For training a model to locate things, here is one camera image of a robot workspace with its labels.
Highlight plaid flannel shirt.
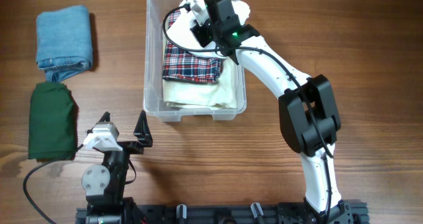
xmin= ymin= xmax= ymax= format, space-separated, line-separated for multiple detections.
xmin=161 ymin=9 xmax=223 ymax=84

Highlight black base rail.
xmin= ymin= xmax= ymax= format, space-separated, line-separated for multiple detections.
xmin=75 ymin=202 xmax=369 ymax=224

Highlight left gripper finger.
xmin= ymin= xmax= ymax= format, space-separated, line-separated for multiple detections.
xmin=133 ymin=110 xmax=153 ymax=147
xmin=86 ymin=112 xmax=110 ymax=133

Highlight dark green cloth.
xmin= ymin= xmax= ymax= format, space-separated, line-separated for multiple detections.
xmin=28 ymin=82 xmax=77 ymax=160

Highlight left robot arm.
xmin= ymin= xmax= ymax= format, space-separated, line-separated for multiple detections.
xmin=75 ymin=111 xmax=153 ymax=224

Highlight folded blue denim jeans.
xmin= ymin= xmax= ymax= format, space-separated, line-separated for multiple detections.
xmin=36 ymin=5 xmax=93 ymax=82

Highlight white cloth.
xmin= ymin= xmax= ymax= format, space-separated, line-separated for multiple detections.
xmin=167 ymin=1 xmax=250 ymax=50

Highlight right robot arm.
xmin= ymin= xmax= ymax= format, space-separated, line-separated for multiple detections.
xmin=186 ymin=0 xmax=341 ymax=223

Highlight cream cloth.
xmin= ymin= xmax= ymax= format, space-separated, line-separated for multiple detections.
xmin=163 ymin=59 xmax=237 ymax=109

